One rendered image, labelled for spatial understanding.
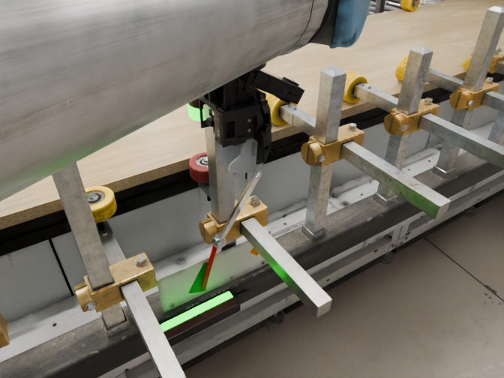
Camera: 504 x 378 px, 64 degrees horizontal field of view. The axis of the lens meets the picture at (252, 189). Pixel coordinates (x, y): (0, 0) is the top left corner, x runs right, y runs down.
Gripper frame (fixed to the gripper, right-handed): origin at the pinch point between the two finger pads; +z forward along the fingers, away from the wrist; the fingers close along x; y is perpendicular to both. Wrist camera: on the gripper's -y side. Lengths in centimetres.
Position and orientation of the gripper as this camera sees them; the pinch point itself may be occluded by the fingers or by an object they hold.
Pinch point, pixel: (251, 172)
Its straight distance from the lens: 67.3
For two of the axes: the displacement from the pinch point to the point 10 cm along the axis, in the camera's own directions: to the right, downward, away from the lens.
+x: 5.4, 5.1, -6.8
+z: -0.1, 8.1, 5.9
